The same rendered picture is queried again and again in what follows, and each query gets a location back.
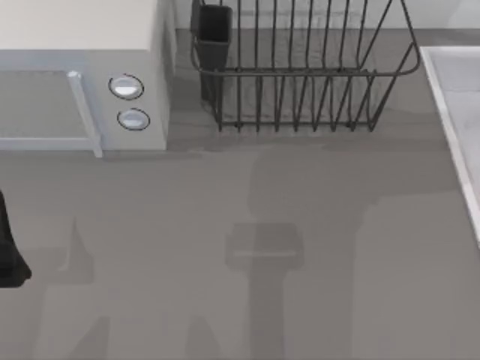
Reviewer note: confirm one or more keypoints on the small microwave knob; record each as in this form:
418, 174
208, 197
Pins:
133, 119

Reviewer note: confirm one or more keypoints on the dark cutlery holder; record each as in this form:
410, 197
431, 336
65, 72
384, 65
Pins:
212, 41

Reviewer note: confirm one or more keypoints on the large microwave knob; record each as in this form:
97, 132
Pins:
126, 86

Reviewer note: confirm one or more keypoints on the pale microwave oven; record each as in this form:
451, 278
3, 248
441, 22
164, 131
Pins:
123, 33

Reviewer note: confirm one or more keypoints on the microwave door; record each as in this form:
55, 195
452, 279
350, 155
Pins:
37, 105

